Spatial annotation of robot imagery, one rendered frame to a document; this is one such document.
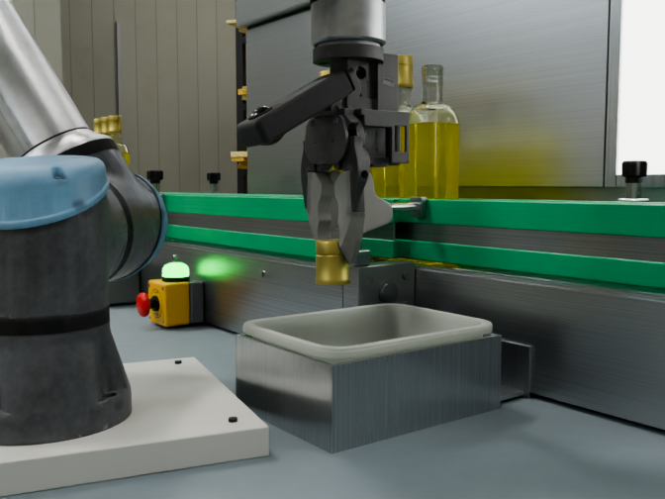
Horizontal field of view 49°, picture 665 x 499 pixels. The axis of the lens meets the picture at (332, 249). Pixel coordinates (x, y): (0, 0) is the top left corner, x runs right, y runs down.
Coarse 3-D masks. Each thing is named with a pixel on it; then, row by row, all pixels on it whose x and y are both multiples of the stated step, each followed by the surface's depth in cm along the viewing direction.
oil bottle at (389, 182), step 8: (376, 168) 104; (384, 168) 103; (392, 168) 102; (400, 168) 101; (376, 176) 104; (384, 176) 103; (392, 176) 102; (400, 176) 101; (376, 184) 104; (384, 184) 103; (392, 184) 102; (400, 184) 101; (376, 192) 105; (384, 192) 103; (392, 192) 102; (400, 192) 101
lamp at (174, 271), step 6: (168, 264) 121; (174, 264) 121; (180, 264) 121; (186, 264) 123; (162, 270) 121; (168, 270) 120; (174, 270) 120; (180, 270) 121; (186, 270) 122; (162, 276) 121; (168, 276) 120; (174, 276) 120; (180, 276) 121; (186, 276) 122
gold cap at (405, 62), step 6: (402, 54) 101; (402, 60) 101; (408, 60) 102; (402, 66) 102; (408, 66) 102; (402, 72) 102; (408, 72) 102; (402, 78) 102; (408, 78) 102; (402, 84) 102; (408, 84) 102
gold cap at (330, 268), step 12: (324, 240) 74; (336, 240) 74; (324, 252) 73; (336, 252) 73; (324, 264) 73; (336, 264) 73; (348, 264) 74; (324, 276) 73; (336, 276) 73; (348, 276) 74
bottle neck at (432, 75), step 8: (432, 64) 98; (424, 72) 98; (432, 72) 98; (440, 72) 98; (424, 80) 98; (432, 80) 98; (440, 80) 98; (424, 88) 99; (432, 88) 98; (440, 88) 98; (424, 96) 99; (432, 96) 98; (440, 96) 98
